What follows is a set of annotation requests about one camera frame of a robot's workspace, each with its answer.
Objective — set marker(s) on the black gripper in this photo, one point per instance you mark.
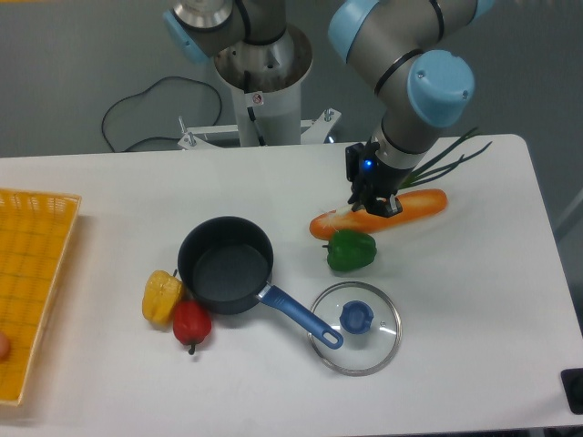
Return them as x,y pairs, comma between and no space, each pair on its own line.
375,191

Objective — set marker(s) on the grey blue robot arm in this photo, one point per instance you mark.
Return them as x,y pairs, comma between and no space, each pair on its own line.
392,45

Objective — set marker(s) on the person fingertip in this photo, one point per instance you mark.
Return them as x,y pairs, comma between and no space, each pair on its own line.
5,346

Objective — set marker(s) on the orange baguette bread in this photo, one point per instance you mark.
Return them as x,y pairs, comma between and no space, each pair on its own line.
417,205

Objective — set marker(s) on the green bell pepper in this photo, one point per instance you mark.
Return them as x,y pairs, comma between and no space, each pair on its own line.
349,250

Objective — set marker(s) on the glass lid blue knob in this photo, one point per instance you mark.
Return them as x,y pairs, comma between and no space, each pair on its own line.
370,325

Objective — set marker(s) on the red bell pepper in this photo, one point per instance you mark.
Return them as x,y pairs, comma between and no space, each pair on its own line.
191,324

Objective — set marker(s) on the yellow bell pepper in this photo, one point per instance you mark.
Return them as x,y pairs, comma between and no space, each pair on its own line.
161,295

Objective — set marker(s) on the black corner device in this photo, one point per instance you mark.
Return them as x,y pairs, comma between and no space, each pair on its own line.
572,380

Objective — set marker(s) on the yellow woven basket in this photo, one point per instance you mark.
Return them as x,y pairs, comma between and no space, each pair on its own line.
36,228

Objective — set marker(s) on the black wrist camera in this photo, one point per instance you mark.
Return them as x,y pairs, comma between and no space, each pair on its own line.
355,161

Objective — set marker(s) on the dark pot blue handle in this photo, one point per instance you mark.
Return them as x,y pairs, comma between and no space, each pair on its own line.
226,263

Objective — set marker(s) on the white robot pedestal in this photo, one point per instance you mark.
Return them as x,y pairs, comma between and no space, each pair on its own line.
265,82

